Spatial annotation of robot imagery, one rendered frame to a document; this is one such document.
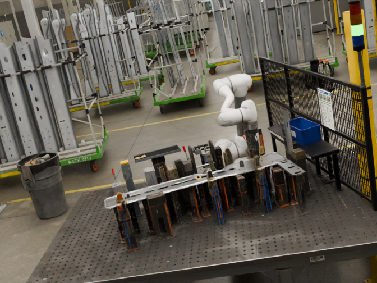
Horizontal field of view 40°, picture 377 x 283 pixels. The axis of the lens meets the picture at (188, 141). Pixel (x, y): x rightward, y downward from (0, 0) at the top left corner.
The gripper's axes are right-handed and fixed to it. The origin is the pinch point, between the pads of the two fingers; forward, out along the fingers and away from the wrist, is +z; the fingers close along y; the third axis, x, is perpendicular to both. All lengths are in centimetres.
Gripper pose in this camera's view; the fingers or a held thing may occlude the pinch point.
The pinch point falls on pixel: (256, 153)
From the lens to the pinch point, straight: 394.1
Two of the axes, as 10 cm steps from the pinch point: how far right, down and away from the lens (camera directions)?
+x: 9.6, -2.5, 1.5
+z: 2.0, 9.3, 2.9
